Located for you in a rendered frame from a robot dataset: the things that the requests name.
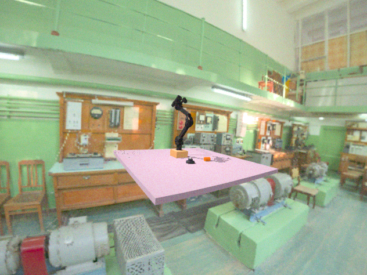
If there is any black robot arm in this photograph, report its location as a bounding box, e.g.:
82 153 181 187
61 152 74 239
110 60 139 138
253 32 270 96
172 95 193 150

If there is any grey round pedestal with silver shaft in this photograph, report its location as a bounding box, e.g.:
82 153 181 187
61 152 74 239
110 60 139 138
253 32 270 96
186 157 195 164

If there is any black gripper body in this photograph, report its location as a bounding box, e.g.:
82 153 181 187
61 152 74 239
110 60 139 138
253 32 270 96
180 97 187 105

